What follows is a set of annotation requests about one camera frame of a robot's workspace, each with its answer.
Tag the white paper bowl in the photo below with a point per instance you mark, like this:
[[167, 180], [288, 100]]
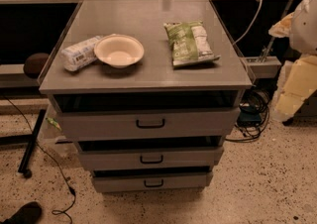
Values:
[[119, 51]]

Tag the metal stand pole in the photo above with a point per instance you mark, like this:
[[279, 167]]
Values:
[[284, 13]]

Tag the brown round ball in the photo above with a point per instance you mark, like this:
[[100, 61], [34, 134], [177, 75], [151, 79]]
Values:
[[34, 64]]

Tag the clear plastic bag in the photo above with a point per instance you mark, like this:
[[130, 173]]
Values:
[[51, 136]]

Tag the black metal floor bar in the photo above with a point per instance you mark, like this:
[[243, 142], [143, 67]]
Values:
[[23, 167]]

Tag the grey drawer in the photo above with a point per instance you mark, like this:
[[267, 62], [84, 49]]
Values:
[[145, 124], [151, 179], [120, 155]]

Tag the grey drawer cabinet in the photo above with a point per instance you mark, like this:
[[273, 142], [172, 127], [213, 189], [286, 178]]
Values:
[[152, 83]]

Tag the green white chip bag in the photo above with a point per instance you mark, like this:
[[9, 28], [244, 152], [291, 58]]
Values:
[[189, 44]]

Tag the grey top drawer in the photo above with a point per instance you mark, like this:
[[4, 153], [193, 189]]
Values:
[[145, 124]]

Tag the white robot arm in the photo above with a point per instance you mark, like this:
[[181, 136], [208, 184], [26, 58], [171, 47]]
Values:
[[300, 27]]

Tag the grey bottom drawer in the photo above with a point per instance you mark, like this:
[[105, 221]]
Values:
[[151, 179]]

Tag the white wrapped package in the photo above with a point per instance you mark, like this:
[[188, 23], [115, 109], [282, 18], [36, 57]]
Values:
[[79, 55]]

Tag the grey middle drawer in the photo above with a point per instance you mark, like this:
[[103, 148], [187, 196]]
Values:
[[120, 155]]

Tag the black shoe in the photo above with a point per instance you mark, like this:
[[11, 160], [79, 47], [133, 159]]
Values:
[[29, 213]]

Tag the grey stand base block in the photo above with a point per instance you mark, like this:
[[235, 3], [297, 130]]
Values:
[[261, 69]]

